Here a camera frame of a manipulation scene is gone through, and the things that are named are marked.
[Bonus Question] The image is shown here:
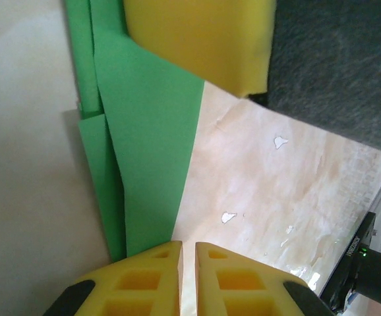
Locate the green paper sheet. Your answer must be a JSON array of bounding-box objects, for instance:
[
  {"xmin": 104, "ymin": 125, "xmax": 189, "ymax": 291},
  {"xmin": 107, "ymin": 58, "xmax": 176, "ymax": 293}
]
[{"xmin": 64, "ymin": 0, "xmax": 206, "ymax": 263}]

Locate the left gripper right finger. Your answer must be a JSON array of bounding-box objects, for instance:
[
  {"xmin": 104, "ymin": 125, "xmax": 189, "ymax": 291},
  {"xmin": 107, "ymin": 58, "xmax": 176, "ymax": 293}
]
[{"xmin": 195, "ymin": 242, "xmax": 336, "ymax": 316}]

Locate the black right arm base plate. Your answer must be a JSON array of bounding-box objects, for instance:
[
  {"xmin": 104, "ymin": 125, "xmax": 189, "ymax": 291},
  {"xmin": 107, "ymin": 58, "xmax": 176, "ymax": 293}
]
[{"xmin": 320, "ymin": 212, "xmax": 378, "ymax": 312}]

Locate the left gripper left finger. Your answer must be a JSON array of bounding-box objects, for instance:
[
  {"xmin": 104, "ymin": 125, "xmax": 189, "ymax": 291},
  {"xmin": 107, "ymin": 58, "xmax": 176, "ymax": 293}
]
[{"xmin": 42, "ymin": 240, "xmax": 185, "ymax": 316}]

